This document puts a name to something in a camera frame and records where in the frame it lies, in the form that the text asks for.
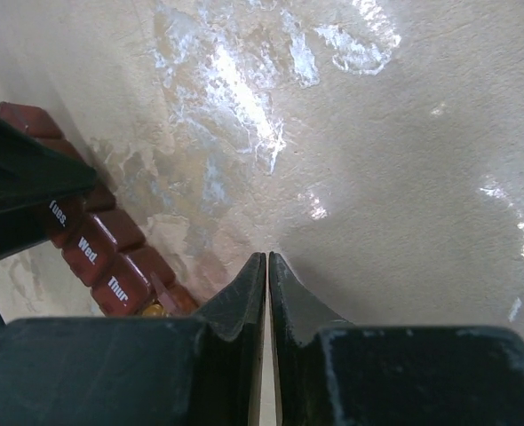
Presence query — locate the clear pill jar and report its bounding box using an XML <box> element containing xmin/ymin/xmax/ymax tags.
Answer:
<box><xmin>140</xmin><ymin>303</ymin><xmax>170</xmax><ymax>318</ymax></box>

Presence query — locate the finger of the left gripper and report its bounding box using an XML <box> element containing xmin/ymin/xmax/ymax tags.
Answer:
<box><xmin>0</xmin><ymin>104</ymin><xmax>97</xmax><ymax>260</ymax></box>

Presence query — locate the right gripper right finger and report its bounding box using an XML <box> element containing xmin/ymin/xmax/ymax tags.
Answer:
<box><xmin>268</xmin><ymin>253</ymin><xmax>524</xmax><ymax>425</ymax></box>

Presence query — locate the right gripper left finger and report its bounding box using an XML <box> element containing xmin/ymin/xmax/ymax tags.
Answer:
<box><xmin>0</xmin><ymin>253</ymin><xmax>266</xmax><ymax>425</ymax></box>

